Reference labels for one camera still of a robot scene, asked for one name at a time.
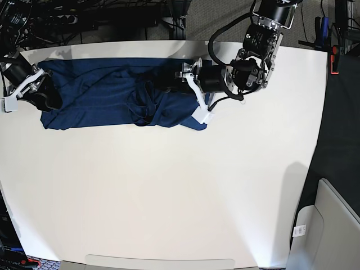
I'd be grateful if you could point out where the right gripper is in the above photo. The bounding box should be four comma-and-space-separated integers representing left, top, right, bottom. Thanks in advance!
2, 63, 62, 112

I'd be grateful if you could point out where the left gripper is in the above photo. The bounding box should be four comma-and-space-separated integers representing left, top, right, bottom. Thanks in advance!
160, 58, 233, 111

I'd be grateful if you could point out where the blue long-sleeve shirt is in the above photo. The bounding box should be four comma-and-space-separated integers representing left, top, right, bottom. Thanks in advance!
38, 58, 207, 131

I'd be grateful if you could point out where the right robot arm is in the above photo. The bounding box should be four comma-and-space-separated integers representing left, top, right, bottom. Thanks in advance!
1, 1, 62, 113

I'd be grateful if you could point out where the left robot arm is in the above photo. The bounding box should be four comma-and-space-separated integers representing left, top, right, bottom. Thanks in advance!
155, 1, 299, 112

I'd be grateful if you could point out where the red clamp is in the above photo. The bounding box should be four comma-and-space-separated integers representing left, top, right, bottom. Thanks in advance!
330, 46, 340, 75

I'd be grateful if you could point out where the black box with label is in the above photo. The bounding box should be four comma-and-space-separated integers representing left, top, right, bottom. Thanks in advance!
1, 196, 27, 269

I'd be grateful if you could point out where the white barcode tag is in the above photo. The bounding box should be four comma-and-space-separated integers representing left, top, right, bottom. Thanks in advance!
292, 224, 307, 237

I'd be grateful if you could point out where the grey plastic bin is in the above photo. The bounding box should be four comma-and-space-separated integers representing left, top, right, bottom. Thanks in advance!
286, 178, 359, 270

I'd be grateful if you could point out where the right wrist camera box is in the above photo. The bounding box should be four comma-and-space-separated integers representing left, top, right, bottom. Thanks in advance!
4, 97, 18, 113

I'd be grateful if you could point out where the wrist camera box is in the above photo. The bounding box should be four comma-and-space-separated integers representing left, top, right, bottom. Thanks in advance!
4, 97, 18, 113
192, 106, 214, 124

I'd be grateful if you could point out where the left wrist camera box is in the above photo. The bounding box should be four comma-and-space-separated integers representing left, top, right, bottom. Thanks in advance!
192, 106, 214, 124

